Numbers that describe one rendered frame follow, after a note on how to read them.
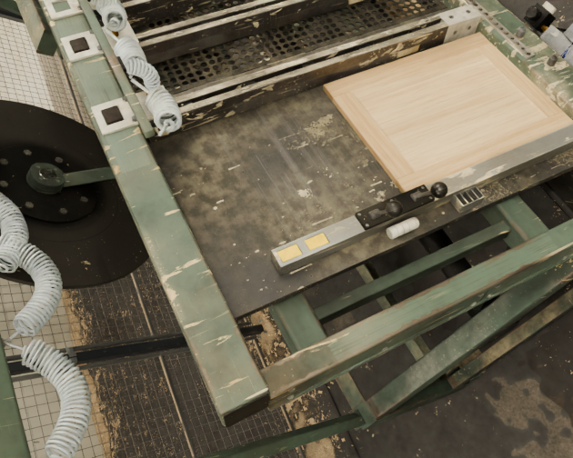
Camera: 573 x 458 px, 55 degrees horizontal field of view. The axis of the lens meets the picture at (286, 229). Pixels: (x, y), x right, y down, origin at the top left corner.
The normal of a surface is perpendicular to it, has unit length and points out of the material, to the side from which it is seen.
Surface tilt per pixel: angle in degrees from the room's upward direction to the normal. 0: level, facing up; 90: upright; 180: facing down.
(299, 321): 54
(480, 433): 0
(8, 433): 90
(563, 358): 0
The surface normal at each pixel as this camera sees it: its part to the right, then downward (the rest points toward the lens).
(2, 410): 0.54, -0.65
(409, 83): 0.04, -0.54
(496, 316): -0.70, -0.01
